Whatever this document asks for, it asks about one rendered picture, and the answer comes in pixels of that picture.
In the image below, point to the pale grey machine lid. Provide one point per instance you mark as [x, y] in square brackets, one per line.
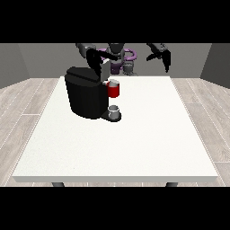
[105, 70]

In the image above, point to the grey robot trunk purple rings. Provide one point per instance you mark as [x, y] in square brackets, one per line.
[129, 68]

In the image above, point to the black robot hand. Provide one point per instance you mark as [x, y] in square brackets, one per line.
[93, 60]
[166, 58]

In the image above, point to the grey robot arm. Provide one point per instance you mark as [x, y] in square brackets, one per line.
[82, 47]
[163, 46]

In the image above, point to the red pod holder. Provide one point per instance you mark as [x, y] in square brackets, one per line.
[113, 90]

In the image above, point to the black coffee machine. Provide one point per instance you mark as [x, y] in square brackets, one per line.
[85, 95]

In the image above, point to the dark table leg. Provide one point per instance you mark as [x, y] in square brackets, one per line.
[58, 184]
[172, 184]

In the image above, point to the small grey cup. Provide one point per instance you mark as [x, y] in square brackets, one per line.
[113, 112]

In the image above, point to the small grey pod pale top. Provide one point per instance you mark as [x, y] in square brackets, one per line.
[114, 81]

